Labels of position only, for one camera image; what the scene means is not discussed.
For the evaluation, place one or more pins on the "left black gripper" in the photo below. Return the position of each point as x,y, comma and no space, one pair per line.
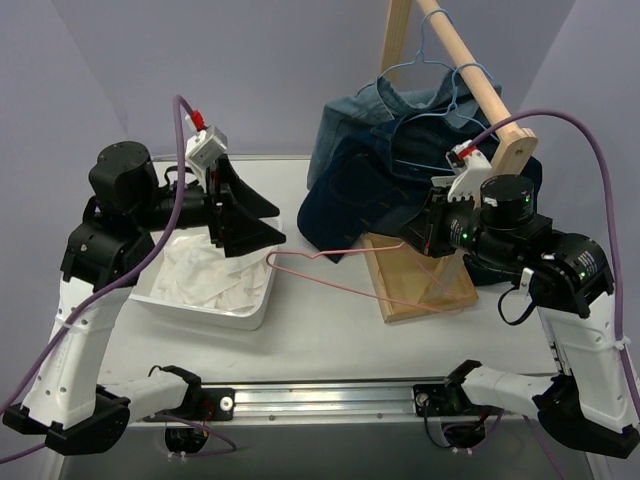
216,209

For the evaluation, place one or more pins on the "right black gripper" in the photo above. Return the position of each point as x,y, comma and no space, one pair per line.
432,226

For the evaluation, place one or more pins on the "pink wire hanger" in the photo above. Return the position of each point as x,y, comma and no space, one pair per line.
350,270

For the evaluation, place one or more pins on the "white pleated skirt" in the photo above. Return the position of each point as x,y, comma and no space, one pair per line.
195,273

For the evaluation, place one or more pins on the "dark blue denim skirt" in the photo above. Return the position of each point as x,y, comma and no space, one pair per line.
359,193

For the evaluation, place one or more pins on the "blue wire hanger front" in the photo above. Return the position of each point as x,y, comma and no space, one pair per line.
422,140

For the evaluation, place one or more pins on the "blue wire hanger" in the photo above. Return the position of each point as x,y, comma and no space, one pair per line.
394,39
422,140

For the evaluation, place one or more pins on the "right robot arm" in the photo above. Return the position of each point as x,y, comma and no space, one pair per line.
587,404

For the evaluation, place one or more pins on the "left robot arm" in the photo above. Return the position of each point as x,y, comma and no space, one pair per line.
125,224

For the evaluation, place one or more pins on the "light blue denim skirt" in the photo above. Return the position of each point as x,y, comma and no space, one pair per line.
379,102

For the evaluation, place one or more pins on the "wooden clothes rack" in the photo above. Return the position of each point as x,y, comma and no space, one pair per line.
516,144

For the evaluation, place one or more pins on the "white plastic basket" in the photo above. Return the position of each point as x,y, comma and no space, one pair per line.
248,320

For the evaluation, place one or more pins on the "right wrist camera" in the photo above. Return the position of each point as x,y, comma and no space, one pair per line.
471,168

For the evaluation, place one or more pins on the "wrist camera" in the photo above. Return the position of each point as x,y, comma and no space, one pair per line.
204,148
471,168

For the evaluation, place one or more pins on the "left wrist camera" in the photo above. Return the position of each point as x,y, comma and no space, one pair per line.
204,148

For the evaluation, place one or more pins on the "blue wire hanger back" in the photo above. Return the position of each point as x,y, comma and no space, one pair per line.
394,39

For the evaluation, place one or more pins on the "aluminium mounting rail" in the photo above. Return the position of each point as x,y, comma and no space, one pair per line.
311,403

